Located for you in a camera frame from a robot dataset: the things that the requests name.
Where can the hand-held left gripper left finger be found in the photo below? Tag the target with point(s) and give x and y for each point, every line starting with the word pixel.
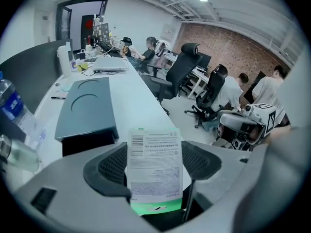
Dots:
pixel 107 169

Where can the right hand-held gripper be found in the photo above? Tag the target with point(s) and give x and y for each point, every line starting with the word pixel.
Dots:
pixel 243 121

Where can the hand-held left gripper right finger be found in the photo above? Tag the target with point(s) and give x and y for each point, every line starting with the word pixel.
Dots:
pixel 201 161

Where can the white green box of bandages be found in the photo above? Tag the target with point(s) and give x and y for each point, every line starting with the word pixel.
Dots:
pixel 155 159

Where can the yellow tissue box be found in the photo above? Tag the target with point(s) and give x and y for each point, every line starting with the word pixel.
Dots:
pixel 82 67

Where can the black monitor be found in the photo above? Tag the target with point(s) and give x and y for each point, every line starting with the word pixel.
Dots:
pixel 253 88
pixel 205 61

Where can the black mesh office chair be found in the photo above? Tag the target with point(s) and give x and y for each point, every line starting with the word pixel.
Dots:
pixel 213 91

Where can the white desk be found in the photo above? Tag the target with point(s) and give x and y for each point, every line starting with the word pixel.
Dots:
pixel 198 78

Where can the dark grey monitor riser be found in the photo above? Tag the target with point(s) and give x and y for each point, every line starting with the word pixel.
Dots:
pixel 87 105

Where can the black high-back office chair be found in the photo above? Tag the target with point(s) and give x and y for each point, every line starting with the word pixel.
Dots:
pixel 179 69

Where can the black pen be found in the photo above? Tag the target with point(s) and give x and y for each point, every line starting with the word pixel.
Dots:
pixel 57 97

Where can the clear glass bottle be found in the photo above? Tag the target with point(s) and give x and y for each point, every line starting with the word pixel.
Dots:
pixel 19 154

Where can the silver laptop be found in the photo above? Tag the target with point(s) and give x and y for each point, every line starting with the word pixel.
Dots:
pixel 110 64

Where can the grey office chair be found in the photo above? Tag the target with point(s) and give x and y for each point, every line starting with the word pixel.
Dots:
pixel 155 62

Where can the small clear bottle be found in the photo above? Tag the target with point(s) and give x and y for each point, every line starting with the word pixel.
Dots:
pixel 73 64

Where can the tall white bottle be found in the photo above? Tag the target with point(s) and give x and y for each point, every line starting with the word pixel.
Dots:
pixel 64 62

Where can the blue label water bottle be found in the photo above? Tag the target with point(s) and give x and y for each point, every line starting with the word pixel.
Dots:
pixel 12 101

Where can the dark grey desk partition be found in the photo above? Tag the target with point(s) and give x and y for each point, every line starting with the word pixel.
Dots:
pixel 29 67

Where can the sticker-covered monitor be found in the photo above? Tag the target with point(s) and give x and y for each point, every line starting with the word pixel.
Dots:
pixel 100 33

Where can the white wall panel box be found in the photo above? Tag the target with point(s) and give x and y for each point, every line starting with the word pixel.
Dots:
pixel 168 31

